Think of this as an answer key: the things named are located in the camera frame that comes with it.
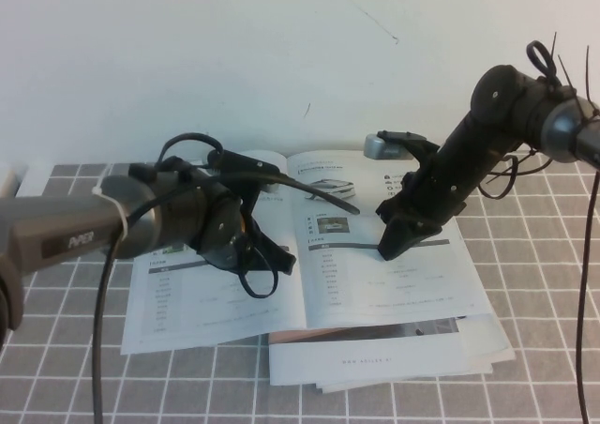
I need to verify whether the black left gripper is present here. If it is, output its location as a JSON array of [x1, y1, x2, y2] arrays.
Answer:
[[205, 207, 298, 276]]

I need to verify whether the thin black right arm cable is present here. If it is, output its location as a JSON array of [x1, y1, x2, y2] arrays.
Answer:
[[527, 40, 562, 81]]

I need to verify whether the white booklet with web address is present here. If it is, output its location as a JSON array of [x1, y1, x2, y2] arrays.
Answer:
[[269, 335, 472, 388]]

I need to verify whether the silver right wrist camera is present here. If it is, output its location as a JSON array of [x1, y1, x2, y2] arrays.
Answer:
[[364, 132, 414, 161]]

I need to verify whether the beige box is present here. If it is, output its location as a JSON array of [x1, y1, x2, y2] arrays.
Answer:
[[0, 163, 23, 198]]

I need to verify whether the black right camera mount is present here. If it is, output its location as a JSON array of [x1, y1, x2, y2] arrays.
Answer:
[[377, 129, 443, 167]]

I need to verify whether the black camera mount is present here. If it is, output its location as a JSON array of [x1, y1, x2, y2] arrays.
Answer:
[[208, 149, 288, 223], [377, 129, 443, 167]]

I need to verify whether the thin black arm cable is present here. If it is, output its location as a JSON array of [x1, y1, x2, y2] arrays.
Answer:
[[527, 40, 562, 81], [160, 132, 225, 163]]

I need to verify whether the grey white-checked tablecloth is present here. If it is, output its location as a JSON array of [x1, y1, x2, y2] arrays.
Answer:
[[0, 149, 600, 424]]

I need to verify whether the thick white booklet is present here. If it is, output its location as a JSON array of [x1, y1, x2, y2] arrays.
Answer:
[[457, 313, 517, 376]]

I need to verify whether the black zip tie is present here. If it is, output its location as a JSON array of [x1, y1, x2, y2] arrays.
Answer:
[[487, 154, 554, 189]]

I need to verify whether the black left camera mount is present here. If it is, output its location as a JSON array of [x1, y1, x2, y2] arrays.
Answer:
[[208, 149, 288, 223]]

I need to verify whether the left gripper black cable loop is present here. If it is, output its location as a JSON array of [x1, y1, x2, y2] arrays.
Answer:
[[236, 240, 278, 300]]

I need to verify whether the thick black left camera cable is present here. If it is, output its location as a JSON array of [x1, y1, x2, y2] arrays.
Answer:
[[91, 170, 362, 424]]

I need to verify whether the thin white booklet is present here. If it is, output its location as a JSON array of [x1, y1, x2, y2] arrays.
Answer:
[[314, 371, 495, 395]]

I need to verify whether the black right camera cable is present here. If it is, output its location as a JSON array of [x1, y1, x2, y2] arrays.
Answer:
[[575, 156, 600, 424]]

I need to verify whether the white product catalogue book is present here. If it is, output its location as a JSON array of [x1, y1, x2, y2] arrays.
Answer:
[[120, 149, 492, 356]]

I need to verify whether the booklet with photo cover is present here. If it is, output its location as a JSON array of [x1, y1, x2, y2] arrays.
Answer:
[[267, 318, 470, 345]]

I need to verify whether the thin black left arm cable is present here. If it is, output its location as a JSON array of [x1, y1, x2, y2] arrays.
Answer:
[[160, 132, 225, 163]]

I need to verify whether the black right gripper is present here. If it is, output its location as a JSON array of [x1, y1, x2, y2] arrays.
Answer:
[[377, 174, 468, 262]]

